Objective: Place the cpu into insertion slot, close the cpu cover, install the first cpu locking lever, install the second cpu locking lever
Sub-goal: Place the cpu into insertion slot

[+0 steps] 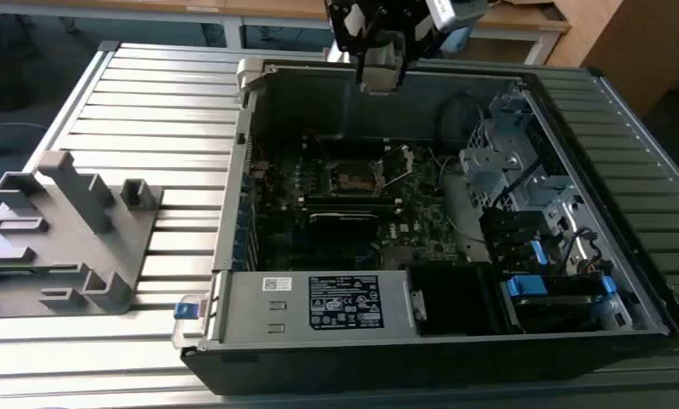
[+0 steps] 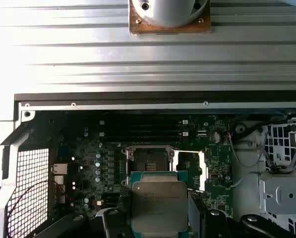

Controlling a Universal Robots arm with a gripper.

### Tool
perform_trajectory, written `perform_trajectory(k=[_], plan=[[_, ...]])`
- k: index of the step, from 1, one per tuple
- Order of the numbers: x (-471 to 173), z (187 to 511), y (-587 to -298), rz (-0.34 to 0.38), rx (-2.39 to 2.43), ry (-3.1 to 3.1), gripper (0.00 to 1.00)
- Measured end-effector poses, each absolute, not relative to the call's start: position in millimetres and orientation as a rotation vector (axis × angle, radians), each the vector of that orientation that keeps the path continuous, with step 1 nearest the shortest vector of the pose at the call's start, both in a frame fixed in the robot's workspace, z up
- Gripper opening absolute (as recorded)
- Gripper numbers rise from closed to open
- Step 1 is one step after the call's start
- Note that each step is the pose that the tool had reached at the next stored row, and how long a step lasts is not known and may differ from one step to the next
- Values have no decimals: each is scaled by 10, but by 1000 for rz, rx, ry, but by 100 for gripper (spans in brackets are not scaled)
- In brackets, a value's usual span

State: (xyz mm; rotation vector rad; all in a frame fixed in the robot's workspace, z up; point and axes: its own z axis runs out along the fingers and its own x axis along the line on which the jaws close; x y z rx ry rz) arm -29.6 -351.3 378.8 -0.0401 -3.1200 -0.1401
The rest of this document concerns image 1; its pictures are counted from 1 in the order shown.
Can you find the blue disk carrier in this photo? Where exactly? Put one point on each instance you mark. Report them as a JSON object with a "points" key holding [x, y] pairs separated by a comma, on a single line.
{"points": [[535, 251], [523, 285]]}

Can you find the black rating label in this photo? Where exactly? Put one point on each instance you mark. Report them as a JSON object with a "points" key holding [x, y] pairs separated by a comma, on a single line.
{"points": [[344, 302]]}

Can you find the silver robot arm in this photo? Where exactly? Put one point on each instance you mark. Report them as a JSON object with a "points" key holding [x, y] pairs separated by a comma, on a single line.
{"points": [[455, 40]]}

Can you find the metal drive cage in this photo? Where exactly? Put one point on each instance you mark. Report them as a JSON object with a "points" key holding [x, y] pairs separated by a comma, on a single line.
{"points": [[487, 162]]}

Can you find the green motherboard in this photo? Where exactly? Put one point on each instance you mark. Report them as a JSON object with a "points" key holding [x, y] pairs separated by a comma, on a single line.
{"points": [[424, 213]]}

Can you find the wooden cabinet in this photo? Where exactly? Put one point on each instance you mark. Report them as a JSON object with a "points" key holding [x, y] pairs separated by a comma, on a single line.
{"points": [[628, 42]]}

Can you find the black office chair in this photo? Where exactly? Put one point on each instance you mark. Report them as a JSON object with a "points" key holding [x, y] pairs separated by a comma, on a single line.
{"points": [[3, 64]]}

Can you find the blue release tab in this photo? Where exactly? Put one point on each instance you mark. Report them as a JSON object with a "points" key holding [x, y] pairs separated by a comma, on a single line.
{"points": [[187, 310]]}

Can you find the black graphics card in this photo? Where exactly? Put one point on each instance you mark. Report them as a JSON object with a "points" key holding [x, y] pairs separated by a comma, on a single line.
{"points": [[344, 226]]}

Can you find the silver power supply unit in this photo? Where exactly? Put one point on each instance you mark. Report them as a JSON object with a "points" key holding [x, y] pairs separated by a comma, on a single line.
{"points": [[248, 315]]}

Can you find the white barcode sticker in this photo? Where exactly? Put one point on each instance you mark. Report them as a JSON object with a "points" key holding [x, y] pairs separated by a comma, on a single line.
{"points": [[276, 283]]}

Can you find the black hard disk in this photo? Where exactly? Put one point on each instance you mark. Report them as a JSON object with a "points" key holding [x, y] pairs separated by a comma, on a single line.
{"points": [[549, 313]]}

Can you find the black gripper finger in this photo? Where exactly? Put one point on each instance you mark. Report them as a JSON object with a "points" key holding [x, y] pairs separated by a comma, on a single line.
{"points": [[403, 59], [363, 70]]}

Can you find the grey plastic parts rack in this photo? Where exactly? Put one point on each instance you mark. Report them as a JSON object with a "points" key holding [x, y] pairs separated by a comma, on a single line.
{"points": [[77, 238]]}

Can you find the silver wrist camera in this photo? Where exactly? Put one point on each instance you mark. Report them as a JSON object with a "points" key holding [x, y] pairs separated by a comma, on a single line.
{"points": [[452, 13]]}

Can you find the black PC case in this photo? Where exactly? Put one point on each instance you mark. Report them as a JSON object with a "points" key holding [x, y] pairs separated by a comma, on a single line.
{"points": [[429, 370]]}

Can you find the wooden desk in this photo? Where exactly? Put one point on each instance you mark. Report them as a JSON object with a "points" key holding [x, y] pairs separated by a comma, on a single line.
{"points": [[520, 23]]}

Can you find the chipset heatsink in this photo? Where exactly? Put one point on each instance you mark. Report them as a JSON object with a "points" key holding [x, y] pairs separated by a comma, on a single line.
{"points": [[399, 257]]}

